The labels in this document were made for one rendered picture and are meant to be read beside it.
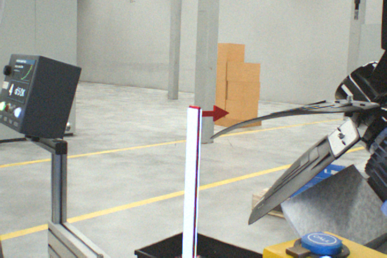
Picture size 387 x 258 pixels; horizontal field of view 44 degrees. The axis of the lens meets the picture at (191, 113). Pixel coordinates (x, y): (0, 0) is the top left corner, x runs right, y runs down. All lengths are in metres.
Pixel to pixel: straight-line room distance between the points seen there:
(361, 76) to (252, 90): 8.36
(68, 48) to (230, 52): 3.27
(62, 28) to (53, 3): 0.38
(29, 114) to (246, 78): 8.09
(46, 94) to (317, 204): 0.67
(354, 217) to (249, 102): 8.44
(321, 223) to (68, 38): 6.84
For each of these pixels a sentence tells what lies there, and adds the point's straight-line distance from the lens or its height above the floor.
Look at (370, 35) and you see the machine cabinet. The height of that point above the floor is 1.75.
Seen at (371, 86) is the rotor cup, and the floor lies 1.22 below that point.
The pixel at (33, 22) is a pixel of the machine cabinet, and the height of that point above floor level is 1.69.
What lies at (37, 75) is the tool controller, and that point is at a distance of 1.18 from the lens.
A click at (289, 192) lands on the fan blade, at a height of 1.00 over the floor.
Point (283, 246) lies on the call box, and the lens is 0.52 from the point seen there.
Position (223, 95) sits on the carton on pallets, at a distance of 9.33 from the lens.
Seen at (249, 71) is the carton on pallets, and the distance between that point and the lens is 9.19.
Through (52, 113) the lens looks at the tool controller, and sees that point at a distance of 1.20.
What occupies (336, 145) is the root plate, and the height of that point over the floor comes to 1.10.
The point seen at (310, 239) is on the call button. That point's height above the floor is 1.08.
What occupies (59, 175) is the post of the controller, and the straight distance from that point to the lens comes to 1.17.
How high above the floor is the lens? 1.26
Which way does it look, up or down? 6 degrees down
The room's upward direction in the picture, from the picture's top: 2 degrees clockwise
